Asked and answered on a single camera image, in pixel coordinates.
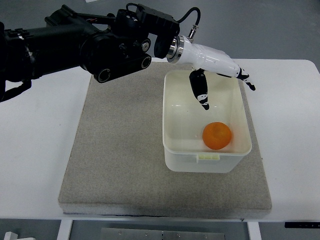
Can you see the white block on floor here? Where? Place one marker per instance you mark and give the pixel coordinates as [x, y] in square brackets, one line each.
[10, 236]

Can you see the grey metal plate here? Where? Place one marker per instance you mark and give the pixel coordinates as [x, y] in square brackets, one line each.
[147, 234]

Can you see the white table frame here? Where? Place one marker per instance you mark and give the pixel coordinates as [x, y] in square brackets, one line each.
[66, 226]

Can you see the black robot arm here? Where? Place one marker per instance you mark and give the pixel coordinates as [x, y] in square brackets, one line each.
[108, 47]

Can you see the grey foam mat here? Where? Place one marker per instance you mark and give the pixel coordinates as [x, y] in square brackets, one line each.
[117, 165]

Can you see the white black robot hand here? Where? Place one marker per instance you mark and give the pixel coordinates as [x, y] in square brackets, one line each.
[206, 59]

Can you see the black table control panel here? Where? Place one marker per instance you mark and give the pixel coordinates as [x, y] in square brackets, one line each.
[302, 225]

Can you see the white plastic box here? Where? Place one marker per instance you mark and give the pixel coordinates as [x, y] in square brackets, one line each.
[184, 119]

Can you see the orange fruit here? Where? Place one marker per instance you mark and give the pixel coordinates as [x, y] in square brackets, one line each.
[216, 135]

